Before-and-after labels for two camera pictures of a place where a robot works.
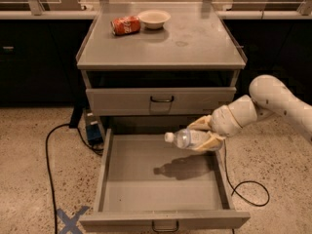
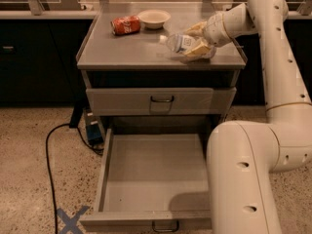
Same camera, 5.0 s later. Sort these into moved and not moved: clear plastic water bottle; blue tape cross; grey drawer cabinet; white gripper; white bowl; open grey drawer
Moved: clear plastic water bottle; white gripper
Not moved: grey drawer cabinet; white bowl; open grey drawer; blue tape cross
